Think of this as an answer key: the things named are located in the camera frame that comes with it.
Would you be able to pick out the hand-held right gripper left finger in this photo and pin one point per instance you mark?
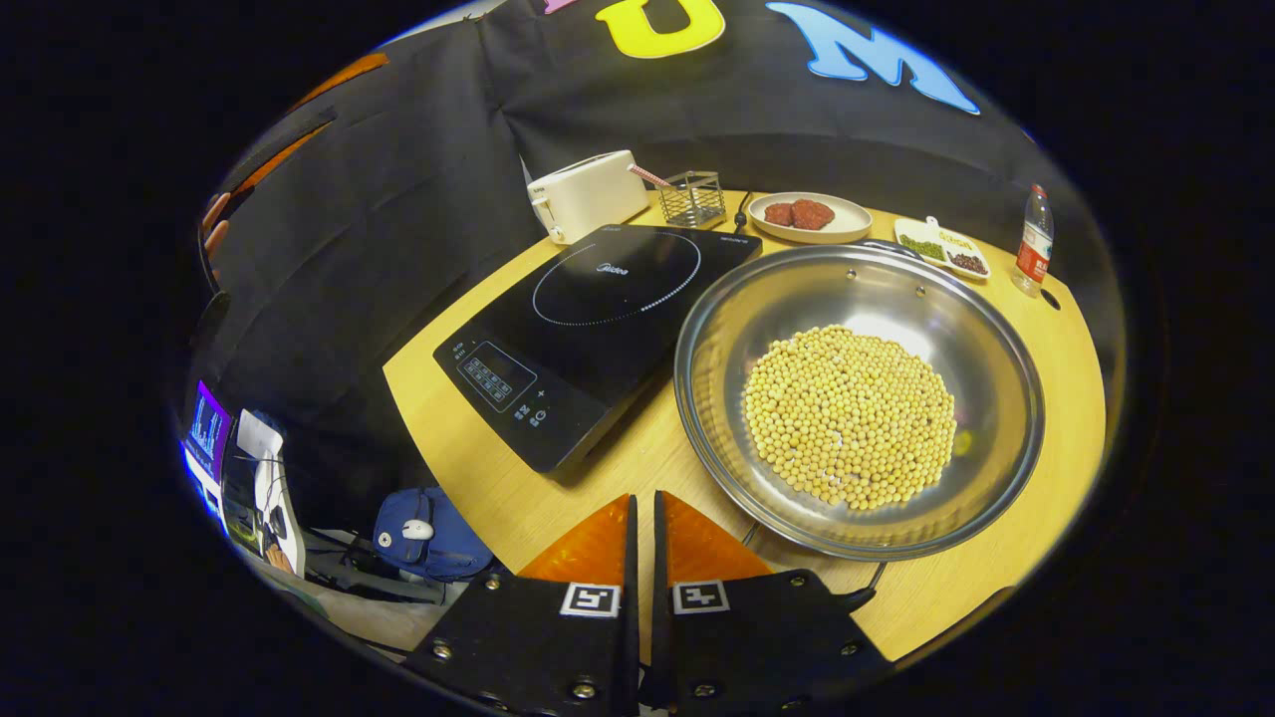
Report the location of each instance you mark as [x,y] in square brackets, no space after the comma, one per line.
[538,637]

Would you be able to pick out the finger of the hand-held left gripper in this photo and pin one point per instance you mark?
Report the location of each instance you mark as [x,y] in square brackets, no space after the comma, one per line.
[339,82]
[284,151]

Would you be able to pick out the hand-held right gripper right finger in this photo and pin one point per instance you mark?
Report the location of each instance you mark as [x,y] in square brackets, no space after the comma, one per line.
[757,637]

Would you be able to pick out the stainless steel pot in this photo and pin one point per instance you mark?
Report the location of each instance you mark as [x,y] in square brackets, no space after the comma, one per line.
[717,398]

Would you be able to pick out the black induction cooktop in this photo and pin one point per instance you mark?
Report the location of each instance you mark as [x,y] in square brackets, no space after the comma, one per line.
[598,329]

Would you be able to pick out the black backdrop cloth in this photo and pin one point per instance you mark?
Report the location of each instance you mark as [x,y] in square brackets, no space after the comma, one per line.
[398,199]

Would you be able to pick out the blue bag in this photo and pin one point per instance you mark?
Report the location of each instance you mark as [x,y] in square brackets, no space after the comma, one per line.
[448,543]

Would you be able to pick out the pile of soybeans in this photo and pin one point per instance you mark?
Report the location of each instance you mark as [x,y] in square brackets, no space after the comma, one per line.
[847,418]

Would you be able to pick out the white toaster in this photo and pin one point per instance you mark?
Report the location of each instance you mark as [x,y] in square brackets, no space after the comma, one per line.
[593,194]

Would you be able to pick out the computer monitor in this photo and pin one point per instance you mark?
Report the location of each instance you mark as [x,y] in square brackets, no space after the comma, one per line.
[207,438]

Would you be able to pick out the pink striped stick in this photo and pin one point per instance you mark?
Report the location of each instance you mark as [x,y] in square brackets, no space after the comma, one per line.
[649,176]

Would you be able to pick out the brown meat piece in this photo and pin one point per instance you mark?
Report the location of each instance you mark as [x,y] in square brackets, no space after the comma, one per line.
[813,214]
[778,214]

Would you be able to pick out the white oval plate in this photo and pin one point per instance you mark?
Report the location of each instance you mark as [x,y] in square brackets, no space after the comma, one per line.
[852,224]

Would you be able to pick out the white divided dish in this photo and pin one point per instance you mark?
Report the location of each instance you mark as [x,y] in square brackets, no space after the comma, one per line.
[941,249]

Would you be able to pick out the clear water bottle red label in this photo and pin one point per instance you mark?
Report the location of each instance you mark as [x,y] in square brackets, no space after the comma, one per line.
[1033,249]

